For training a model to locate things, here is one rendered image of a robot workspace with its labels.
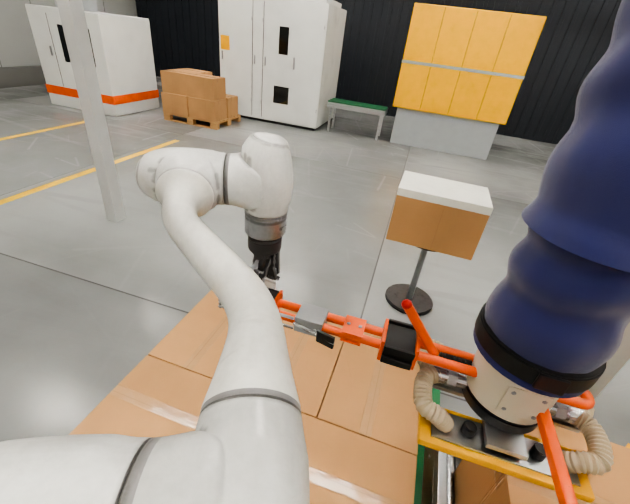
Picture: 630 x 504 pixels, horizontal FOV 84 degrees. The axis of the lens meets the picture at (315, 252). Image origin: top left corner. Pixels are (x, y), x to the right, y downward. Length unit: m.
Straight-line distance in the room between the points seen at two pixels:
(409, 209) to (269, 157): 1.89
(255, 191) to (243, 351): 0.37
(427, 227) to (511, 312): 1.84
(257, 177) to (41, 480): 0.51
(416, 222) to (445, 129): 5.61
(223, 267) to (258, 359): 0.16
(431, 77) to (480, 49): 0.90
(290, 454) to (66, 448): 0.17
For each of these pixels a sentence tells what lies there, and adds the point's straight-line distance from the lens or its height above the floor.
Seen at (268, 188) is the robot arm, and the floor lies 1.57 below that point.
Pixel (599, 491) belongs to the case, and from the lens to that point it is 1.26.
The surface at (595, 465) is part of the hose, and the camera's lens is 0.96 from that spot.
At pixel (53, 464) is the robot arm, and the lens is 0.34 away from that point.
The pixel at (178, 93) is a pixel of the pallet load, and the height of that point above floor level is 0.54.
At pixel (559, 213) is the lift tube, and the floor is 1.64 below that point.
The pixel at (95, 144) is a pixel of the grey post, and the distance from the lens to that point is 3.81.
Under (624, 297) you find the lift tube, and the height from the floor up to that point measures 1.55.
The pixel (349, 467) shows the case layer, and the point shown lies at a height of 0.54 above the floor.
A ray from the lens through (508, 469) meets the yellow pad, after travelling 0.92.
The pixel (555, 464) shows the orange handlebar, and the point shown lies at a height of 1.25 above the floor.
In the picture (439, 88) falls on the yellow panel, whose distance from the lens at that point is 7.86.
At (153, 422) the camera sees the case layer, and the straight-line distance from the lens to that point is 1.57.
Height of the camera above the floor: 1.83
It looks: 32 degrees down
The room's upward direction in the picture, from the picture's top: 7 degrees clockwise
